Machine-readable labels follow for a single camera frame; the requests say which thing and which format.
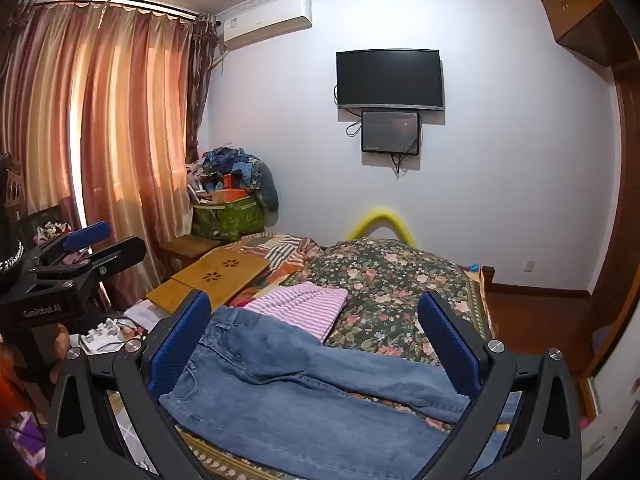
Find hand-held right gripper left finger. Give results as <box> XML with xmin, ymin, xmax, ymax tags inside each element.
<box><xmin>46</xmin><ymin>287</ymin><xmax>221</xmax><ymax>480</ymax></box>

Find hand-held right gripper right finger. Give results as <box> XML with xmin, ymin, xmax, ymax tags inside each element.
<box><xmin>415</xmin><ymin>290</ymin><xmax>583</xmax><ymax>480</ymax></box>

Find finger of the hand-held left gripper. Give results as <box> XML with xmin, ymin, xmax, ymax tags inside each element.
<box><xmin>37</xmin><ymin>221</ymin><xmax>112</xmax><ymax>266</ymax></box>
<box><xmin>25</xmin><ymin>236</ymin><xmax>147</xmax><ymax>287</ymax></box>

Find blue denim pants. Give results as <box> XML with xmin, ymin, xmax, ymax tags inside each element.
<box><xmin>159</xmin><ymin>306</ymin><xmax>471</xmax><ymax>480</ymax></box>

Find person's left hand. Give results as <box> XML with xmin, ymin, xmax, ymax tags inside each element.
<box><xmin>48</xmin><ymin>322</ymin><xmax>76</xmax><ymax>386</ymax></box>

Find white paper sheet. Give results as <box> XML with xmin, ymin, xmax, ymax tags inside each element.
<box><xmin>124</xmin><ymin>300</ymin><xmax>166</xmax><ymax>333</ymax></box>

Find wooden stool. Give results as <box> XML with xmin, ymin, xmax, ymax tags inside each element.
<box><xmin>161</xmin><ymin>234</ymin><xmax>223</xmax><ymax>268</ymax></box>

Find wooden lap desk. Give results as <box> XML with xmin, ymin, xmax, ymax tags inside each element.
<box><xmin>146</xmin><ymin>251</ymin><xmax>271</xmax><ymax>313</ymax></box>

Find floral bedspread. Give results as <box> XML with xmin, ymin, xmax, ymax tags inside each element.
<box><xmin>107</xmin><ymin>238</ymin><xmax>526</xmax><ymax>480</ymax></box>

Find green storage box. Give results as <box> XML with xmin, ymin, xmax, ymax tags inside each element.
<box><xmin>191</xmin><ymin>195</ymin><xmax>266</xmax><ymax>243</ymax></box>

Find orange cardboard box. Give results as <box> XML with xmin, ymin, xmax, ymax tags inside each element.
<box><xmin>207</xmin><ymin>189</ymin><xmax>249</xmax><ymax>205</ymax></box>

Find pink orange curtain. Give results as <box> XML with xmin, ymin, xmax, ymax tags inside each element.
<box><xmin>0</xmin><ymin>0</ymin><xmax>221</xmax><ymax>311</ymax></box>

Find pink striped folded cloth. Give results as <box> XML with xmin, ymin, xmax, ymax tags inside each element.
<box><xmin>243</xmin><ymin>282</ymin><xmax>349</xmax><ymax>346</ymax></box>

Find purple patterned cloth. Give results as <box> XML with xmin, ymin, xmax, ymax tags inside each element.
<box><xmin>0</xmin><ymin>410</ymin><xmax>51</xmax><ymax>480</ymax></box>

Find striped patchwork quilt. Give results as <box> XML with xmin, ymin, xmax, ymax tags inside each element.
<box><xmin>225</xmin><ymin>231</ymin><xmax>323</xmax><ymax>306</ymax></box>

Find yellow foam tube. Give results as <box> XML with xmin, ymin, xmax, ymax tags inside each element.
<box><xmin>347</xmin><ymin>205</ymin><xmax>418</xmax><ymax>247</ymax></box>

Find pile of clothes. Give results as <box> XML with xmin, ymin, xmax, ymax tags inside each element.
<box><xmin>186</xmin><ymin>146</ymin><xmax>281</xmax><ymax>211</ymax></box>

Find white wardrobe door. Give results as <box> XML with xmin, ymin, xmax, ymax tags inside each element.
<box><xmin>580</xmin><ymin>320</ymin><xmax>640</xmax><ymax>480</ymax></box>

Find brown wooden door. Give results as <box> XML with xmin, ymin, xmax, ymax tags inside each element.
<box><xmin>575</xmin><ymin>60</ymin><xmax>640</xmax><ymax>376</ymax></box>

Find small black monitor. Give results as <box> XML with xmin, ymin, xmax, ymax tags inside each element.
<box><xmin>361</xmin><ymin>109</ymin><xmax>421</xmax><ymax>154</ymax></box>

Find white air conditioner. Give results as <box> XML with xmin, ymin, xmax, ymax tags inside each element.
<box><xmin>222</xmin><ymin>0</ymin><xmax>313</xmax><ymax>51</ymax></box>

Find wooden overhead cabinet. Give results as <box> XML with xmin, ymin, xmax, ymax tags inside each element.
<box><xmin>539</xmin><ymin>0</ymin><xmax>640</xmax><ymax>68</ymax></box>

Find wooden bed frame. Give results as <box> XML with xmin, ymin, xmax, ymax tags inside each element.
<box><xmin>467</xmin><ymin>262</ymin><xmax>497</xmax><ymax>341</ymax></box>

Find black wall television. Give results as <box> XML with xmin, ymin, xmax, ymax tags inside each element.
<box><xmin>335</xmin><ymin>49</ymin><xmax>445</xmax><ymax>111</ymax></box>

